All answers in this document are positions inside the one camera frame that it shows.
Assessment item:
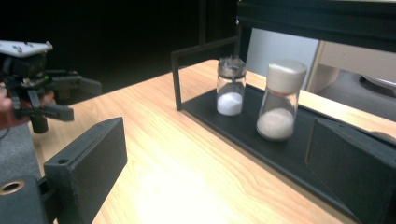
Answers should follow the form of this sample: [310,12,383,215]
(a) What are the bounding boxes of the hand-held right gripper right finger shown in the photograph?
[305,117,396,224]

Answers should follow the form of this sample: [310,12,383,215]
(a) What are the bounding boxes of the white lid jar pale grains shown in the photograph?
[256,59,308,142]

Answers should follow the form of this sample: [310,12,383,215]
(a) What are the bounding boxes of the dark curtain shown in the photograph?
[0,0,239,94]

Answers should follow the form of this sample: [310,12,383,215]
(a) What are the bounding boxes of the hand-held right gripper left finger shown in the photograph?
[43,117,129,224]

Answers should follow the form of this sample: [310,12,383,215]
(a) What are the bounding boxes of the metal lid glass jar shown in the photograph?
[216,55,248,117]

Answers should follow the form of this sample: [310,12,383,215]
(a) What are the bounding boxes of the black metal shelf rack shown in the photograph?
[170,0,396,224]

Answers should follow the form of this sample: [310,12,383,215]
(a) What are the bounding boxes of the light wooden cabinet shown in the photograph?
[306,40,396,94]

